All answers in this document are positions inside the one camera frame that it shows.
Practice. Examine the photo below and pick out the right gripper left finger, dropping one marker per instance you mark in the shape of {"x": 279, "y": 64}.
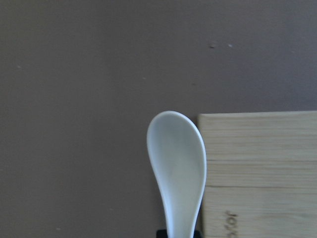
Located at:
{"x": 161, "y": 234}

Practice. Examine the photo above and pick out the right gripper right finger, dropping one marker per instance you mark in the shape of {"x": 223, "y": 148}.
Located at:
{"x": 197, "y": 234}

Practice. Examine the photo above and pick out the white plastic spoon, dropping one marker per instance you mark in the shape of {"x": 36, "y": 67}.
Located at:
{"x": 178, "y": 158}

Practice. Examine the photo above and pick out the bamboo cutting board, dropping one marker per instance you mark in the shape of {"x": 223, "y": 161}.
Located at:
{"x": 262, "y": 175}

